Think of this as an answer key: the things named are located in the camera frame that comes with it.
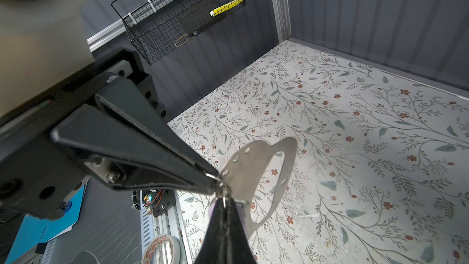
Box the yellow marker in black basket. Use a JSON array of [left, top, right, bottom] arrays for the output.
[[210, 0, 244, 17]]

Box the purple key tag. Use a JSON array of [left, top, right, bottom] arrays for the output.
[[209, 198, 246, 229]]

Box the black wire basket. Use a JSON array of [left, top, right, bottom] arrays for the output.
[[111, 0, 245, 64]]

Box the tape roll clear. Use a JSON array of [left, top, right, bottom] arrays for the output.
[[141, 234, 181, 264]]

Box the black pad in basket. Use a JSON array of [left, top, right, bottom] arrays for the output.
[[177, 0, 227, 37]]

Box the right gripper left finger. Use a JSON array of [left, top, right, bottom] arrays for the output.
[[194, 198, 228, 264]]

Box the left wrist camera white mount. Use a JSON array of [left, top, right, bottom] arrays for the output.
[[1, 0, 93, 116]]

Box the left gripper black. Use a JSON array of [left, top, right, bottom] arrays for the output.
[[1, 48, 218, 220]]

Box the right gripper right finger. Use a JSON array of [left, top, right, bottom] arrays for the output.
[[226, 198, 256, 264]]

